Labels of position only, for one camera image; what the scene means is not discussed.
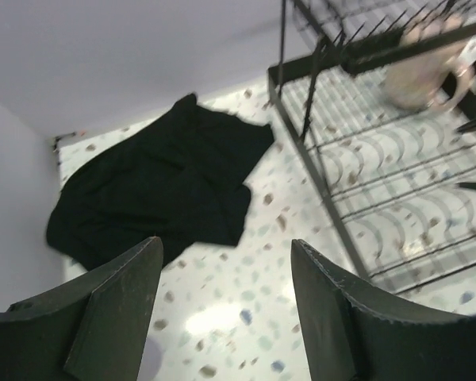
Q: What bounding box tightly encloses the black cloth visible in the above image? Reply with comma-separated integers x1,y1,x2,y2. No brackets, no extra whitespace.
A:
45,93,274,270

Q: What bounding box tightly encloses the pink marbled mug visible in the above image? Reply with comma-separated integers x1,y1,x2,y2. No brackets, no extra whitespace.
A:
383,11,475,111

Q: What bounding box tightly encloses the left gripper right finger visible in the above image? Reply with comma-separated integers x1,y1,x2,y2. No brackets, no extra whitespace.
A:
290,239,476,381

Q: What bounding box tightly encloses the black wire dish rack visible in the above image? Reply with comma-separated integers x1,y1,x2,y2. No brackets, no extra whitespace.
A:
268,1,476,294

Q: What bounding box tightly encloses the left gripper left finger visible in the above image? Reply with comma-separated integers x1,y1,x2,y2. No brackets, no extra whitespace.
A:
0,237,163,381

